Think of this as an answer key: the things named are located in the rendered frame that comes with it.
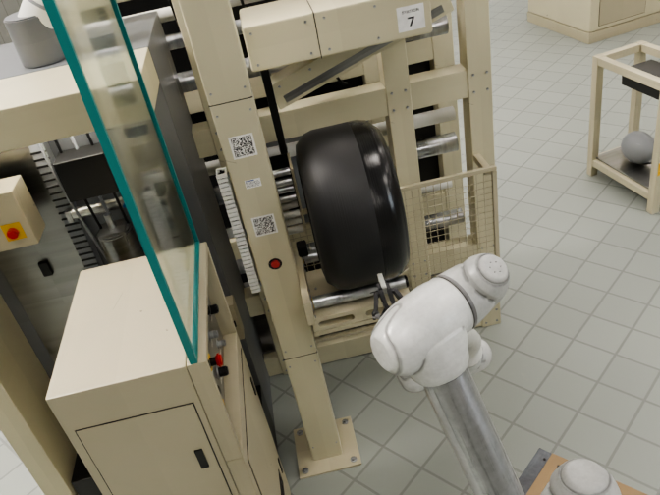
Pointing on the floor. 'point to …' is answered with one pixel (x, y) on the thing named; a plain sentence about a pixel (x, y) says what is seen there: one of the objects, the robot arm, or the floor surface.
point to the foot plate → (307, 467)
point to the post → (216, 84)
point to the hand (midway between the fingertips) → (382, 283)
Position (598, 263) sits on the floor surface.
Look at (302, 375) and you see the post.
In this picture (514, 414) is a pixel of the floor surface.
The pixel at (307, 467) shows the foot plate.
